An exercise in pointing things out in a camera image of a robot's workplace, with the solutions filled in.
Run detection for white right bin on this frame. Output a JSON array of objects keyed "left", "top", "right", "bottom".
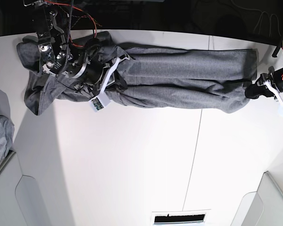
[{"left": 231, "top": 171, "right": 283, "bottom": 226}]

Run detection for white left bin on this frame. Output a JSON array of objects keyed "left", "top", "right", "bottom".
[{"left": 0, "top": 152, "right": 51, "bottom": 226}]

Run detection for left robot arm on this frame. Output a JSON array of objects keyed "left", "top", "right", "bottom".
[{"left": 245, "top": 32, "right": 283, "bottom": 106}]

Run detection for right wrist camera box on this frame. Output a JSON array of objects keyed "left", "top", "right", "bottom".
[{"left": 89, "top": 92, "right": 110, "bottom": 112}]

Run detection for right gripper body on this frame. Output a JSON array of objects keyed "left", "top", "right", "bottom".
[{"left": 88, "top": 55, "right": 131, "bottom": 98}]

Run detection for table cable grommet slot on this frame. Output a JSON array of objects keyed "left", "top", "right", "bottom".
[{"left": 151, "top": 210, "right": 210, "bottom": 226}]

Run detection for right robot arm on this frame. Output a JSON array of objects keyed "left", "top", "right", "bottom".
[{"left": 17, "top": 0, "right": 130, "bottom": 97}]

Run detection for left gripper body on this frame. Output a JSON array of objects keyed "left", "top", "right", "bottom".
[{"left": 256, "top": 66, "right": 283, "bottom": 105}]

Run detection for white cables in background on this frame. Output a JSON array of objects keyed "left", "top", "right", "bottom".
[{"left": 231, "top": 0, "right": 283, "bottom": 40}]

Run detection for white bin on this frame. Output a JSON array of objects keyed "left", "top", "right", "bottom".
[
  {"left": 0, "top": 152, "right": 51, "bottom": 226},
  {"left": 231, "top": 171, "right": 283, "bottom": 226}
]

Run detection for grey t-shirt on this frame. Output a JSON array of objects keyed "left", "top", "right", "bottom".
[{"left": 17, "top": 32, "right": 257, "bottom": 115}]

